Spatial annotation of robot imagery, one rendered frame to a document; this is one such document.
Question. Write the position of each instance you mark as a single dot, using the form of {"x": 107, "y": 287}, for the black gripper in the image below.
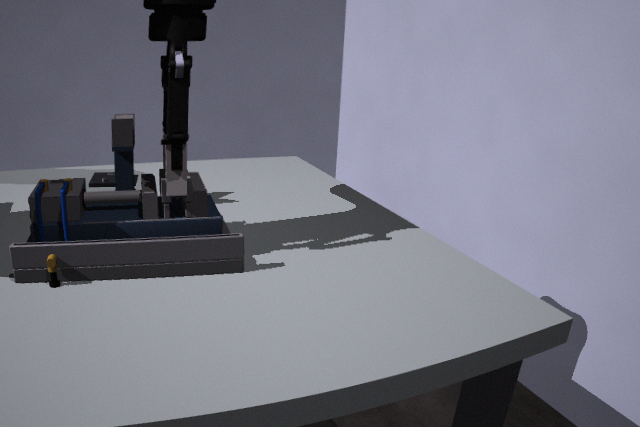
{"x": 178, "y": 28}

